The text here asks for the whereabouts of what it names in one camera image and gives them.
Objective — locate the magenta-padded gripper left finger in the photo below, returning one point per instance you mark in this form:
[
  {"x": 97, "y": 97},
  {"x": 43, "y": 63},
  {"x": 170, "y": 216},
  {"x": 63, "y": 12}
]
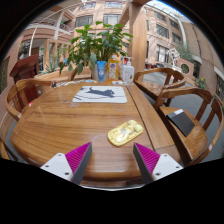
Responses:
[{"x": 58, "y": 165}]

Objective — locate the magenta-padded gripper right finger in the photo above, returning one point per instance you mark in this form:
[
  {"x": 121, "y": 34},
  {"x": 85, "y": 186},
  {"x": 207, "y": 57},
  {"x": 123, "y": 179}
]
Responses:
[{"x": 165, "y": 165}]

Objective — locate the white mouse pad, dark cat print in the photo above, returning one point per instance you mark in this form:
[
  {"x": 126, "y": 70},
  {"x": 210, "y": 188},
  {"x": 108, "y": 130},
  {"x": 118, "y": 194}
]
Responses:
[{"x": 100, "y": 97}]

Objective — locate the wooden armchair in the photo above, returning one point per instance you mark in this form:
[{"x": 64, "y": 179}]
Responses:
[
  {"x": 186, "y": 140},
  {"x": 20, "y": 87},
  {"x": 83, "y": 73},
  {"x": 151, "y": 87}
]

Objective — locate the black notebook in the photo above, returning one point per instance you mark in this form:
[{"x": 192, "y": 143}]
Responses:
[{"x": 181, "y": 122}]

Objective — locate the long wooden planter box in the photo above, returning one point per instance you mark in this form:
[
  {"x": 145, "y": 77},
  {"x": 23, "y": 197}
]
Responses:
[{"x": 53, "y": 75}]

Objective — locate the white pump bottle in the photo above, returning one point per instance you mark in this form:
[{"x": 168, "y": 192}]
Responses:
[{"x": 128, "y": 74}]

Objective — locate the blue tube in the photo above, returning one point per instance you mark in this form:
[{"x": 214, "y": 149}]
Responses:
[{"x": 101, "y": 70}]

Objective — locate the yellow liquid bottle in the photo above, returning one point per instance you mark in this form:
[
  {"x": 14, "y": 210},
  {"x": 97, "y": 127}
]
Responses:
[{"x": 113, "y": 70}]

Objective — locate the white abstract sculpture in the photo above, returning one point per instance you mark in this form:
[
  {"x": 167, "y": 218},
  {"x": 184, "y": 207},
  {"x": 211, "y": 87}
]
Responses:
[{"x": 174, "y": 55}]

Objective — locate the green potted plant, white pot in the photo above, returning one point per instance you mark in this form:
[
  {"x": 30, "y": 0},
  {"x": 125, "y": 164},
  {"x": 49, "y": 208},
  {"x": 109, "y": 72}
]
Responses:
[{"x": 96, "y": 43}]

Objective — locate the dark red wooden pedestal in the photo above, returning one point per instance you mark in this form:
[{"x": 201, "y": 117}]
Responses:
[{"x": 25, "y": 68}]

